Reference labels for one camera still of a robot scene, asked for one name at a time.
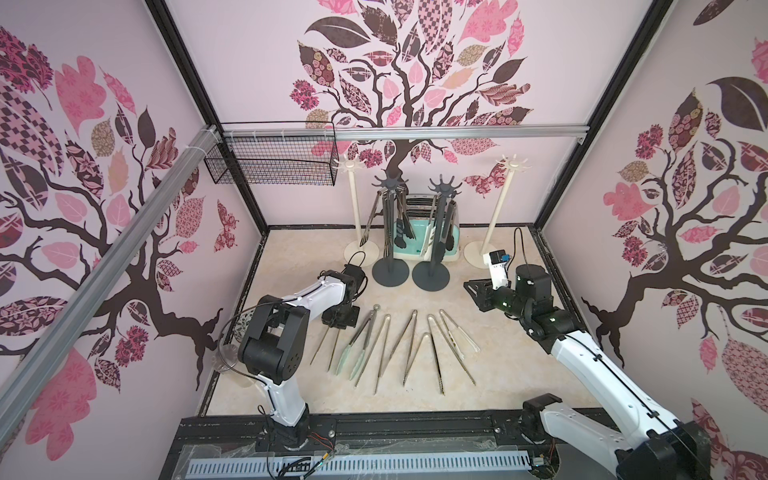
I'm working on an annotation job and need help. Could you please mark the steel tongs right centre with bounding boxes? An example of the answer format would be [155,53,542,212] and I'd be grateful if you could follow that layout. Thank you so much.
[427,314,477,386]

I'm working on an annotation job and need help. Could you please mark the cream utensil rack right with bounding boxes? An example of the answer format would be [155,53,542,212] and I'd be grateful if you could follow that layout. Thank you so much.
[463,154,529,268]

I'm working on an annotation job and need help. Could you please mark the aluminium frame rail left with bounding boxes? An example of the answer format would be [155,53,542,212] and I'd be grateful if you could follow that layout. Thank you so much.
[1,126,219,444]

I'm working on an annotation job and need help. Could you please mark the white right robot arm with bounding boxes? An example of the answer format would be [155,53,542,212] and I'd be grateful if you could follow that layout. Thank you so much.
[464,250,711,479]

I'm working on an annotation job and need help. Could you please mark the short steel tongs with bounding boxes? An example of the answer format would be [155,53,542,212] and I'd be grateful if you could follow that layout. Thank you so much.
[402,332,445,396]

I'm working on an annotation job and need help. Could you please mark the green silicone tip tongs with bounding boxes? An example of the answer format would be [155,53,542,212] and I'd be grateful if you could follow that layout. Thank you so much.
[335,304,381,376]

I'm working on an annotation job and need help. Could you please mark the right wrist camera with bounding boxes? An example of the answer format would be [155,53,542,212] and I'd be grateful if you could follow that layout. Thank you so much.
[483,249,511,290]

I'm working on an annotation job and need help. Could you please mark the black silicone tip tongs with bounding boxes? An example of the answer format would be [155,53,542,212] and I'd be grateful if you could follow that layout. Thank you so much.
[394,187,415,249]

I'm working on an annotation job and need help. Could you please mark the steel tongs white tips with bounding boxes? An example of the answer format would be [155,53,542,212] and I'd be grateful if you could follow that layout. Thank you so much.
[422,196,437,261]

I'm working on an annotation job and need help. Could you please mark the aluminium frame rail back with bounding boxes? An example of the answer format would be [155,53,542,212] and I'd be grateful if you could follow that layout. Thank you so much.
[222,124,589,141]

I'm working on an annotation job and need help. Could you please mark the cream utensil rack left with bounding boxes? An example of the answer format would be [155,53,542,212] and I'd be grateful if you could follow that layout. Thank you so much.
[338,155,380,267]

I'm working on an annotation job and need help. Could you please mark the slim steel tongs centre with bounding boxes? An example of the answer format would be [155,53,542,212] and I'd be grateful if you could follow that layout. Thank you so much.
[379,308,419,388]

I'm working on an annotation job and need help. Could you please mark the clear glass lid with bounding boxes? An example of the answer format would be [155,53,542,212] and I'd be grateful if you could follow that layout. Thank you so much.
[212,343,239,374]

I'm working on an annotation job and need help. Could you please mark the grey utensil rack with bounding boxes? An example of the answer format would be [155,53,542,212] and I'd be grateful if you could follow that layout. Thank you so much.
[412,176,462,292]

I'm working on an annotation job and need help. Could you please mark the mint green toaster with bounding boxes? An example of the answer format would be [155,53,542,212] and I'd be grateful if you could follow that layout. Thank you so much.
[394,194,460,263]

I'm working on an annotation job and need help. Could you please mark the cream utensil rack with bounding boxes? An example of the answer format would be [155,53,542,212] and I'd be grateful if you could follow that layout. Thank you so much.
[338,155,380,267]
[463,154,529,268]

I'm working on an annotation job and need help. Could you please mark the black nylon tongs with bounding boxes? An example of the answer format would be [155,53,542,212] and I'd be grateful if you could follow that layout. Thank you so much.
[436,195,456,253]

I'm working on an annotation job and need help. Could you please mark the grey utensil rack stand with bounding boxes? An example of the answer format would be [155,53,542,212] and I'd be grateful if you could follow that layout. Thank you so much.
[372,177,410,287]

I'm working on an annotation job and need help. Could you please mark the black wire basket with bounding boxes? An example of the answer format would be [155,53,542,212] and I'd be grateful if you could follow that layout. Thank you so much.
[205,120,340,186]

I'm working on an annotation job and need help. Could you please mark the white handled tongs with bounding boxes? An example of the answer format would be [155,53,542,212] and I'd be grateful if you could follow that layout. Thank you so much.
[439,309,481,360]

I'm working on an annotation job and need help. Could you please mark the aluminium frame rail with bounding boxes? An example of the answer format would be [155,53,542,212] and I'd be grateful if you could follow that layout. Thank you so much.
[222,124,589,141]
[1,126,219,444]

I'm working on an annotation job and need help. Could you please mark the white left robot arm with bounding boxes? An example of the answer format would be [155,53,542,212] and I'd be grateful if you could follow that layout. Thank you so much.
[238,263,367,450]

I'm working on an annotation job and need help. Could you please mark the white cable duct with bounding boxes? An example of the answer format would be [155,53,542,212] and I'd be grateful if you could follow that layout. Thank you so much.
[181,451,532,479]

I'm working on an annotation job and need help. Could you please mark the long steel tongs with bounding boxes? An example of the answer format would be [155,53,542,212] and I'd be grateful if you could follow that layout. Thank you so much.
[352,313,392,396]

